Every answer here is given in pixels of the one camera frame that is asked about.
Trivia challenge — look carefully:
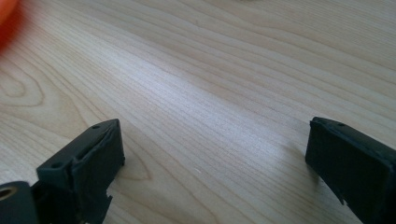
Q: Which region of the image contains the orange round object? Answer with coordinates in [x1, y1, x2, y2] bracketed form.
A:
[0, 0, 22, 57]

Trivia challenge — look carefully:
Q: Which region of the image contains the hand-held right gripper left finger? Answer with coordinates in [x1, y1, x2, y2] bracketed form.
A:
[31, 118, 126, 224]

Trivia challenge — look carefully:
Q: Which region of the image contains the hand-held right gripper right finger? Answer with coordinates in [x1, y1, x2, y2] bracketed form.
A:
[304, 116, 396, 224]

